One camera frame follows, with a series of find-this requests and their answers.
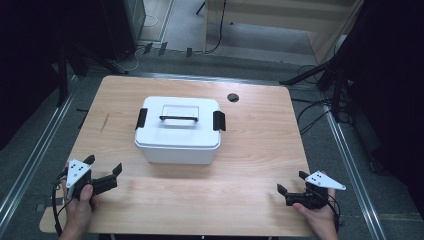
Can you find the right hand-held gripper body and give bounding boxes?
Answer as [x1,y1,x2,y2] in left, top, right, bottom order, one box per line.
[284,170,347,211]

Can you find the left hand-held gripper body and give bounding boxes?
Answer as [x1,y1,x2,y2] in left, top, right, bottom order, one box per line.
[64,158,102,201]

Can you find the white plastic storage box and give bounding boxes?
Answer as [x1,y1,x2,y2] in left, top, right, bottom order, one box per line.
[134,139,221,166]

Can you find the white lid with black handle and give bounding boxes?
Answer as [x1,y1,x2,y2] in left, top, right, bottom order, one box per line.
[133,95,227,150]

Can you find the person's right hand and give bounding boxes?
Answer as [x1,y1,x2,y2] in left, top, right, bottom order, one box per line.
[291,187,340,240]

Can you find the person's left hand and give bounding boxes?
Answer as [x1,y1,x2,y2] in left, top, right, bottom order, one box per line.
[61,162,102,232]

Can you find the black metal stand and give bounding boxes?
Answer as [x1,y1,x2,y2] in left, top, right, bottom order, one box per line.
[54,41,130,108]

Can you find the black tripod stand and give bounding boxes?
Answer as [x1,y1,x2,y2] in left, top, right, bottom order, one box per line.
[279,49,356,124]

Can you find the dark cabinet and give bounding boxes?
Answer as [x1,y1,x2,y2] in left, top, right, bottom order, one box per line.
[99,0,147,62]

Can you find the light wooden furniture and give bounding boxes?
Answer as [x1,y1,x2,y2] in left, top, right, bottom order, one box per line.
[202,0,365,65]

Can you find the right hand-held gripper cable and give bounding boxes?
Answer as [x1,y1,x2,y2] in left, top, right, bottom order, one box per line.
[313,191,342,234]

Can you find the hand-held gripper cable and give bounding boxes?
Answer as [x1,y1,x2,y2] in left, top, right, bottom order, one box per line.
[313,191,342,234]
[49,168,73,237]

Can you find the left hand-held gripper cable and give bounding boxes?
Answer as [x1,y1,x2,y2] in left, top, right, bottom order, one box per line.
[49,168,73,237]

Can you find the aluminium floor rail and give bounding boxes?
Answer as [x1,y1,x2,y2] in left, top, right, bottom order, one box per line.
[0,74,81,231]
[322,103,388,240]

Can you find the black floor cables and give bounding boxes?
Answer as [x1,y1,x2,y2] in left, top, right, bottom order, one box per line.
[290,64,351,136]

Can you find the white floor cable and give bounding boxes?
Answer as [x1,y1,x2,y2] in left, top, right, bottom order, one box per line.
[112,14,158,73]

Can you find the black hanging cable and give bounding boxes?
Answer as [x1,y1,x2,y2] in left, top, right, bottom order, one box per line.
[203,0,228,55]

